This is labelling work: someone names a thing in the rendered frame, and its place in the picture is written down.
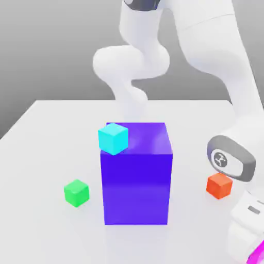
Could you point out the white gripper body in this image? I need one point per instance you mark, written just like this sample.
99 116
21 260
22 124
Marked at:
243 237

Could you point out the small orange cube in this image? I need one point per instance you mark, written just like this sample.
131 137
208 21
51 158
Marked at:
219 186

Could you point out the large blue box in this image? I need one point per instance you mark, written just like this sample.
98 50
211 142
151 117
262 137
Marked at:
136 185

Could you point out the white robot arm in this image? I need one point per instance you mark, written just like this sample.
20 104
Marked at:
208 41

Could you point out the small green cube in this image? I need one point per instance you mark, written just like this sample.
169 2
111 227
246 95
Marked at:
76 193

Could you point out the small cyan cube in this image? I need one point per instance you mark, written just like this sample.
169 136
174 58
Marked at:
113 139

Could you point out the small magenta cube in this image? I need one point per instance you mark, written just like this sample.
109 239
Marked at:
258 255

